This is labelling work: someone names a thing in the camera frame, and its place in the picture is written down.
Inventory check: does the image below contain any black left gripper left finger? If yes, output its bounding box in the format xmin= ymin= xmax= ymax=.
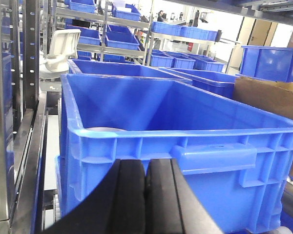
xmin=44 ymin=159 xmax=146 ymax=234

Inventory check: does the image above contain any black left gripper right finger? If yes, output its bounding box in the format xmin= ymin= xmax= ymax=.
xmin=146 ymin=159 xmax=222 ymax=234

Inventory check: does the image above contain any large blue plastic bin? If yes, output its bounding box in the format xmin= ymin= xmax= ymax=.
xmin=59 ymin=74 xmax=293 ymax=234

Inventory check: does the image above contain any blue bin behind front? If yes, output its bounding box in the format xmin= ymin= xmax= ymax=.
xmin=68 ymin=59 xmax=192 ymax=85

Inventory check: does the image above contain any brown cardboard box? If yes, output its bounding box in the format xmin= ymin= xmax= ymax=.
xmin=232 ymin=76 xmax=293 ymax=180

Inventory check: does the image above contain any white plastic container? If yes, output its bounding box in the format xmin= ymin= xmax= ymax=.
xmin=39 ymin=29 xmax=81 ymax=79

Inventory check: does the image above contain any blue crate right rear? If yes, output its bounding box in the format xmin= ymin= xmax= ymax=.
xmin=240 ymin=45 xmax=293 ymax=82

